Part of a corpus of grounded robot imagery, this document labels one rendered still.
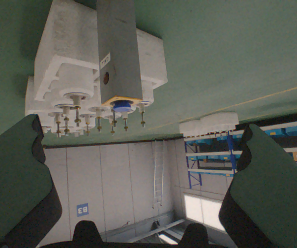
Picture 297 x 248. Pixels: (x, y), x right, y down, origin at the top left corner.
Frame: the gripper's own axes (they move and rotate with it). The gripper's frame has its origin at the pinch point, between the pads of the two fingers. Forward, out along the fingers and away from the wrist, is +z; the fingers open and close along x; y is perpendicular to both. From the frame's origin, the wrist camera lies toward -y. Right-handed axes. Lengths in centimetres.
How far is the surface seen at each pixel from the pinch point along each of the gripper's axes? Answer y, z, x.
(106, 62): 2.6, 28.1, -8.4
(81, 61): 4.3, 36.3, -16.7
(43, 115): 38, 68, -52
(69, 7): -8.4, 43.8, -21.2
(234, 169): 324, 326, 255
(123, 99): 8.7, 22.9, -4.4
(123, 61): 2.0, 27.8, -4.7
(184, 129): 159, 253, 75
